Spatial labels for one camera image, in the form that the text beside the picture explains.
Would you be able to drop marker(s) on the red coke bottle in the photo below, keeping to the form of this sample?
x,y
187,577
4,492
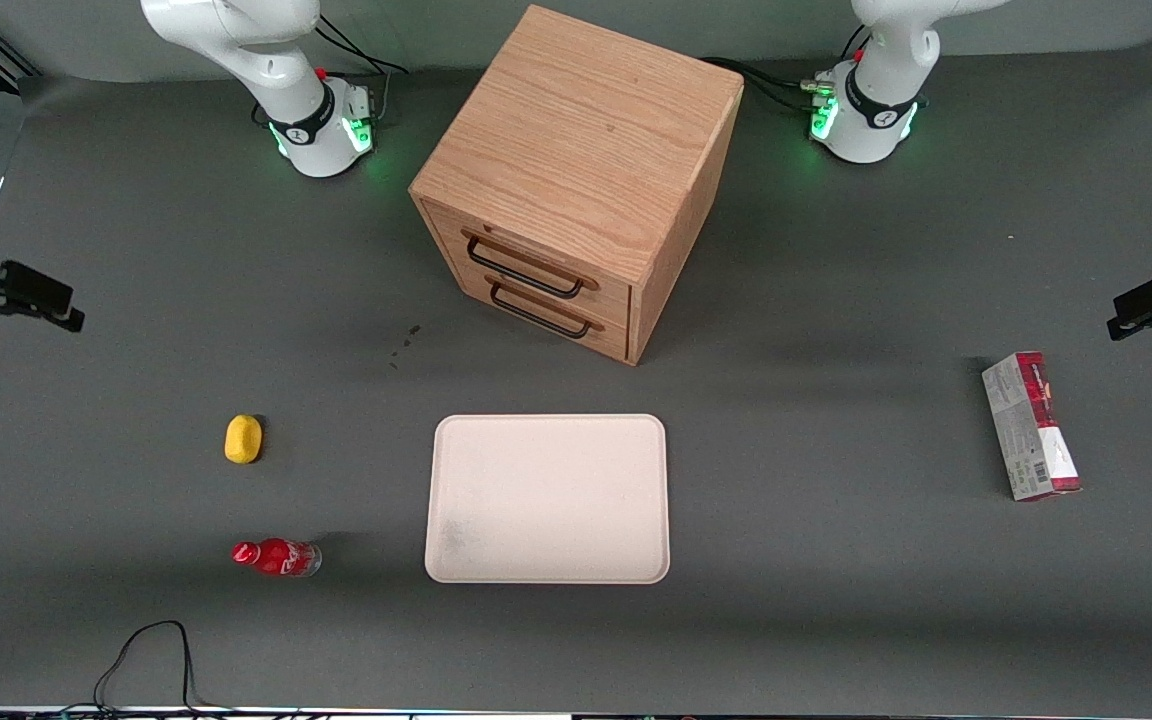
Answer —
x,y
278,557

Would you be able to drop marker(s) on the wooden two-drawer cabinet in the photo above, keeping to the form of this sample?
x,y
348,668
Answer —
x,y
576,130

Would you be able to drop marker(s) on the yellow lemon-shaped toy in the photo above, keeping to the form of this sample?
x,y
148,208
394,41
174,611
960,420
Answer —
x,y
243,440

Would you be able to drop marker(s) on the red and grey carton box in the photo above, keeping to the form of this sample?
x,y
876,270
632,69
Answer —
x,y
1031,430

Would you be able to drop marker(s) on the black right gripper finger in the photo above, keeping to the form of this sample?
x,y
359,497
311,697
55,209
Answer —
x,y
36,285

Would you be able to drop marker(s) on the cream plastic tray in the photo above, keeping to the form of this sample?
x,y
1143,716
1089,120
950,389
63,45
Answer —
x,y
548,500

